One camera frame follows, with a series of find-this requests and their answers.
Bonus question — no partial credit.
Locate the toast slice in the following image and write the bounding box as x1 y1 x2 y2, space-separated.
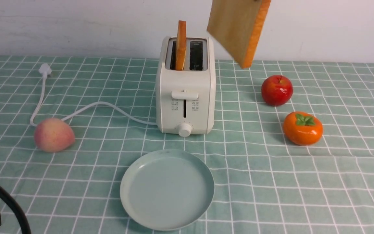
207 0 271 69
175 20 187 71

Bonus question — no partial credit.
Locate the white two-slot toaster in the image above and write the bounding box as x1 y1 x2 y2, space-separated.
155 36 217 137

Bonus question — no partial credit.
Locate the light green round plate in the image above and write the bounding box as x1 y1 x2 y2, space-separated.
119 149 215 231

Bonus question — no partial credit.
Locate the red apple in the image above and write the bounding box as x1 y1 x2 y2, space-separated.
261 75 293 106

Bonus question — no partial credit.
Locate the orange persimmon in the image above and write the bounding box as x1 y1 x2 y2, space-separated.
282 111 323 146

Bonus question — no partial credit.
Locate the pink peach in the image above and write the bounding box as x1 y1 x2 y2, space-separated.
34 118 75 153

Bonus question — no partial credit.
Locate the green checkered tablecloth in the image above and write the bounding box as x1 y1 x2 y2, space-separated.
0 55 374 234

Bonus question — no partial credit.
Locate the white power cable with plug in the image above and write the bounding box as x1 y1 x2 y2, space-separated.
30 63 158 127

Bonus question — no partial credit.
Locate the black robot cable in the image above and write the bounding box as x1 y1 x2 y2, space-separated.
0 171 32 234

